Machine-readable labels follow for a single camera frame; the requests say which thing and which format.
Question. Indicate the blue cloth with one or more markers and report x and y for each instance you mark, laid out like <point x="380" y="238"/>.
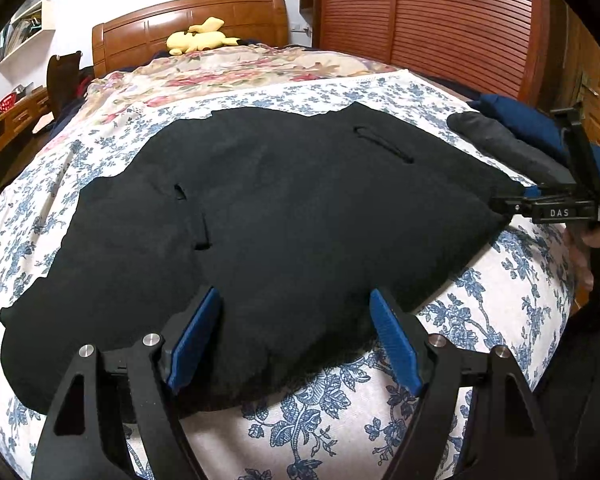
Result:
<point x="520" y="110"/>

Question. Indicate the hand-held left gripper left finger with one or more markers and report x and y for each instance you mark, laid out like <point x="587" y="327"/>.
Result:
<point x="195" y="340"/>

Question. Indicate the wooden headboard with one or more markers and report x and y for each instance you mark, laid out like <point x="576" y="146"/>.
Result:
<point x="180" y="17"/>

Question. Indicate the red floral quilt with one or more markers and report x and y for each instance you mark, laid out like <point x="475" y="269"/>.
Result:
<point x="230" y="70"/>

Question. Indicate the black coat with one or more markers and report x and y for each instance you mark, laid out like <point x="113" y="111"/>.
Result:
<point x="280" y="220"/>

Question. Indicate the dark wooden chair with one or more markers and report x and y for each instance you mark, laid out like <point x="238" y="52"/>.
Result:
<point x="62" y="85"/>

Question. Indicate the yellow plush toy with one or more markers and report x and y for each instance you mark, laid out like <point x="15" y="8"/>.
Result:
<point x="200" y="40"/>

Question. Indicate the wooden room door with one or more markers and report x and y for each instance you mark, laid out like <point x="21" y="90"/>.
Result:
<point x="597" y="60"/>

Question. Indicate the louvered wooden wardrobe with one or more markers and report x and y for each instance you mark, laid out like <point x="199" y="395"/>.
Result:
<point x="430" y="10"/>

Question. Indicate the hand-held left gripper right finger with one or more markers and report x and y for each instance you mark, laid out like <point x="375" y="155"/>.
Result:
<point x="395" y="340"/>

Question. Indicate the dark grey cloth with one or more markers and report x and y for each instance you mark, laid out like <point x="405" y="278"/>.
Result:
<point x="505" y="145"/>

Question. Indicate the blue floral bed sheet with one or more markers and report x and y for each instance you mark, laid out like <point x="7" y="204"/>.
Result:
<point x="505" y="285"/>

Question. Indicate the white wall shelf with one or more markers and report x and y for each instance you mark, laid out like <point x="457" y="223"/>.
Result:
<point x="30" y="35"/>

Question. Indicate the wooden desk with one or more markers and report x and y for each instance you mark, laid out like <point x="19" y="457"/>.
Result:
<point x="10" y="125"/>

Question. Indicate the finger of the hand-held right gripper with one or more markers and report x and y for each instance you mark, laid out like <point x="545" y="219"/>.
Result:
<point x="510" y="204"/>

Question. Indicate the red basket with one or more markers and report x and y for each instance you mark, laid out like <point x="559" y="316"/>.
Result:
<point x="6" y="102"/>

